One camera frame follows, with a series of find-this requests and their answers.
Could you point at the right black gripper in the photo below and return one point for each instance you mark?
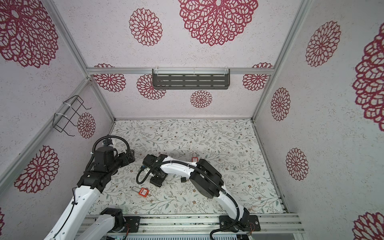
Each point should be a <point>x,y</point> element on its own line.
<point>156,182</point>

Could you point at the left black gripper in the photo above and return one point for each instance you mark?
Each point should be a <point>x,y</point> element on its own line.
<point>126,161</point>

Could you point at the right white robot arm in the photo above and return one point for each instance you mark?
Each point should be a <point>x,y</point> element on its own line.
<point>207,181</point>

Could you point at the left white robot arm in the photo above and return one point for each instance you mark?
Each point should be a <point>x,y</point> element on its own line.
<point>107,161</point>

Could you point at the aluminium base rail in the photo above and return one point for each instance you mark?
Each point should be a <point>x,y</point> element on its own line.
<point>161,225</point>

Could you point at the black wire wall basket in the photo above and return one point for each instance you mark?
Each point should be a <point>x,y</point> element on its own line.
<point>61,120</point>

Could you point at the grey slotted wall shelf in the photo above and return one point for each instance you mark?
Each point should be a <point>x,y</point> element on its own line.
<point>191,80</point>

